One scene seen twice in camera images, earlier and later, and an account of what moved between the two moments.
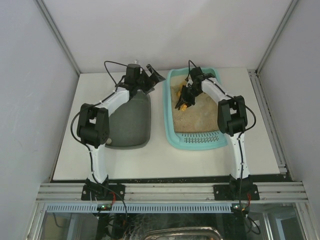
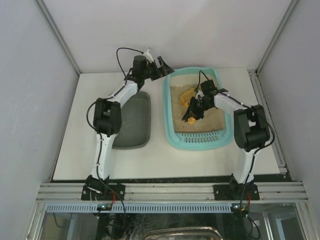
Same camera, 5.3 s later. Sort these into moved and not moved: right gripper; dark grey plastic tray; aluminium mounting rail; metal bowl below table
Moved: right gripper
Not moved: dark grey plastic tray; metal bowl below table; aluminium mounting rail
